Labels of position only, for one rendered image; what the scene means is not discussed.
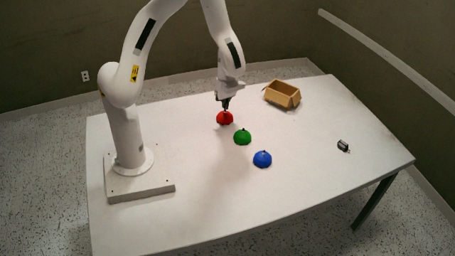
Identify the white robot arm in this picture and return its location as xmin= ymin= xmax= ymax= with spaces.
xmin=97 ymin=0 xmax=246 ymax=177

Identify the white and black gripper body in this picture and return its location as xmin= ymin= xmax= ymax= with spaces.
xmin=214 ymin=78 xmax=237 ymax=100

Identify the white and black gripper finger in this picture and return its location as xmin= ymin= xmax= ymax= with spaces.
xmin=226 ymin=95 xmax=235 ymax=110
xmin=215 ymin=94 xmax=227 ymax=110

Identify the blue bell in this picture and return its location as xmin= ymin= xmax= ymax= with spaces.
xmin=252 ymin=150 xmax=272 ymax=168

